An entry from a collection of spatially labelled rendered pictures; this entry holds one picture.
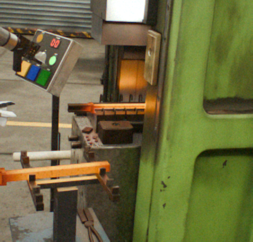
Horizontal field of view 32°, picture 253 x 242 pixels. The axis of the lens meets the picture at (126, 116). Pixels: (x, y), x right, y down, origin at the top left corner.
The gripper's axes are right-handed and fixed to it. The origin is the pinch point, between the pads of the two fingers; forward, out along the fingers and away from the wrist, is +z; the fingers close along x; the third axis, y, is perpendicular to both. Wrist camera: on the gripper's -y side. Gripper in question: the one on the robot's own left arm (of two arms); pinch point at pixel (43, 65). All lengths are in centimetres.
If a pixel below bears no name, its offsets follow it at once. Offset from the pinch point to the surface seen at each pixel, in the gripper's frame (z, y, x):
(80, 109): -4.3, -11.2, -44.9
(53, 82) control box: 4.4, -5.3, -7.1
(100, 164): -23, -24, -88
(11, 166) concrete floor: 84, -75, 107
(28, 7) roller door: 331, 135, 663
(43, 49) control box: 3.2, 8.1, 12.0
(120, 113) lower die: 6, -5, -56
